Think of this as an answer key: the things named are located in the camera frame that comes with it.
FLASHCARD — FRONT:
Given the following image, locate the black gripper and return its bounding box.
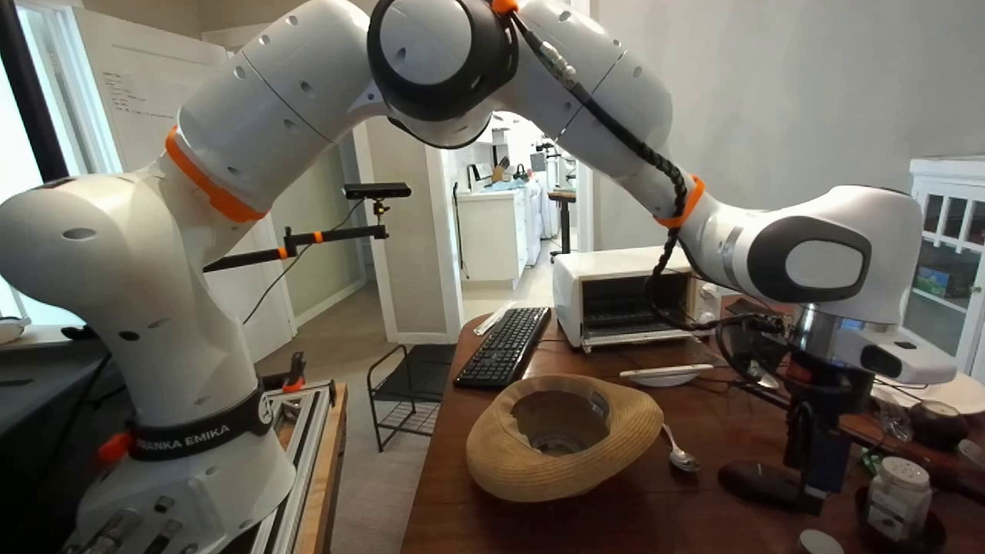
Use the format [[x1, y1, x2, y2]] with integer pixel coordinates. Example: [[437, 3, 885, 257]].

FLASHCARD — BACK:
[[783, 349, 876, 493]]

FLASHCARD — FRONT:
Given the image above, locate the small jar white top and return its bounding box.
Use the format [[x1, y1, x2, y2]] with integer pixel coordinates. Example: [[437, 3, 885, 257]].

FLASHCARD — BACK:
[[864, 452, 937, 543]]

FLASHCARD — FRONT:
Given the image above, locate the black computer mouse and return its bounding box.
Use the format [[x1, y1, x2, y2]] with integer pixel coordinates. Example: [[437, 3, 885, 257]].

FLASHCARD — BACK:
[[716, 455, 825, 517]]

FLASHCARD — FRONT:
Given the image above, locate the white toaster oven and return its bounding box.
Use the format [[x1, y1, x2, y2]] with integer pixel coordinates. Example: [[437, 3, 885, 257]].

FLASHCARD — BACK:
[[552, 242, 723, 390]]

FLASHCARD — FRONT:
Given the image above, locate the white glass door cabinet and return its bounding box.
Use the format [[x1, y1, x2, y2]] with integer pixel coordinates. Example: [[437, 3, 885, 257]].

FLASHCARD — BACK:
[[898, 151, 985, 382]]

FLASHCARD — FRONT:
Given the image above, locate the black computer keyboard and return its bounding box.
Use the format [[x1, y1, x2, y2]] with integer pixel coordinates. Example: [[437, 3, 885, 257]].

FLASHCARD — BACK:
[[451, 303, 555, 395]]

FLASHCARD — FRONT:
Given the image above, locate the white kitchen counter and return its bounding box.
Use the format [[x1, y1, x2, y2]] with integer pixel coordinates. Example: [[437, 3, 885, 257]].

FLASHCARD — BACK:
[[456, 182, 533, 290]]

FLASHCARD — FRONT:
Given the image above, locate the black metal chair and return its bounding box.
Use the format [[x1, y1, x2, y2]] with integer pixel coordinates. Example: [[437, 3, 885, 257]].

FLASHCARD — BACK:
[[363, 342, 460, 455]]

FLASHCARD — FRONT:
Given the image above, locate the wooden base board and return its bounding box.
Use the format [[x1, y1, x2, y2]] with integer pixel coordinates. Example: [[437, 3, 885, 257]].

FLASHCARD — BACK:
[[291, 382, 350, 554]]

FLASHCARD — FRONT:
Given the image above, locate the white whiteboard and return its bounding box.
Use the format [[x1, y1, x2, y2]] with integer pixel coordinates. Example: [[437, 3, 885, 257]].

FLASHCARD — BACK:
[[71, 6, 208, 177]]

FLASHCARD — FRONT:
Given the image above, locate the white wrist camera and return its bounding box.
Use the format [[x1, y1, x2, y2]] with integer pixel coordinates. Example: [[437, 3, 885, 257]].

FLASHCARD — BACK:
[[859, 333, 964, 390]]

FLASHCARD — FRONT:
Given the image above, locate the black braided cable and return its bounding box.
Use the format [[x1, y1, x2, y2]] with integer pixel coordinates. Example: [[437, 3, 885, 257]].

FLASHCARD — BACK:
[[490, 0, 812, 364]]

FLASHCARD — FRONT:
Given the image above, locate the aluminium rail frame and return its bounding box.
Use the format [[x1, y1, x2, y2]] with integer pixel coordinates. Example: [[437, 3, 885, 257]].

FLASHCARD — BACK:
[[249, 376, 342, 554]]

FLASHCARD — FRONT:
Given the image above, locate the black bar camera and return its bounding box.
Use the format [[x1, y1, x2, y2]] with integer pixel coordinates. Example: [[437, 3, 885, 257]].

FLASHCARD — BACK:
[[338, 177, 414, 203]]

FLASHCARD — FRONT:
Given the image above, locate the black window post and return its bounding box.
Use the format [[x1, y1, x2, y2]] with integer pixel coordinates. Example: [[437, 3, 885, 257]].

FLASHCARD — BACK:
[[0, 0, 71, 182]]

